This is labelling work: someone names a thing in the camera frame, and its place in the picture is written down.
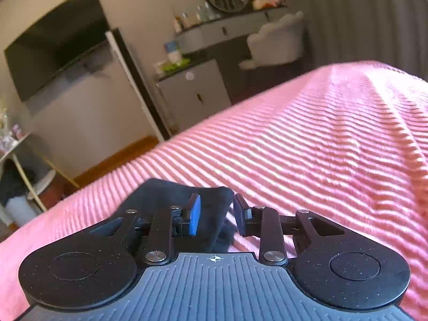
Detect white bin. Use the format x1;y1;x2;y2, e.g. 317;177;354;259
5;194;39;223

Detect blue and white pack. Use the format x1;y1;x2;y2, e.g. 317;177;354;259
164;40;183;63

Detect green tray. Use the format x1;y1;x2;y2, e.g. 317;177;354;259
160;58;191;73

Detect grey curtain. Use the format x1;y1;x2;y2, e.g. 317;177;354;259
284;0;428;81

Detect wall-mounted black television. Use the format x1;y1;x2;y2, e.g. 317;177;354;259
4;0;111;102

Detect white round side table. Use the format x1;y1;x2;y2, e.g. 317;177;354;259
0;130;81;212

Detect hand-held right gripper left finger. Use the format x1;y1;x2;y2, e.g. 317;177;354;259
90;193;202;265

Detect grey cabinet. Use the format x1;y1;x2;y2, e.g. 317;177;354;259
155;58;232;131

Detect pink ribbed blanket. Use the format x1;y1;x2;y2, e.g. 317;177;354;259
0;60;428;321

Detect grey vanity desk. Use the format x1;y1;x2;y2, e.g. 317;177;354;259
174;5;291;55

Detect clear toiletry bottle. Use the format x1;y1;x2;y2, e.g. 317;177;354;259
197;2;215;21

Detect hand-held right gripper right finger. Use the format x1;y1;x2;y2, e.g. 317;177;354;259
232;193;345;267

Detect black pants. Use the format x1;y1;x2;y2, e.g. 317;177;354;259
89;178;239;254

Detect white fluffy chair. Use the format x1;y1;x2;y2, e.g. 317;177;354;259
239;10;305;71

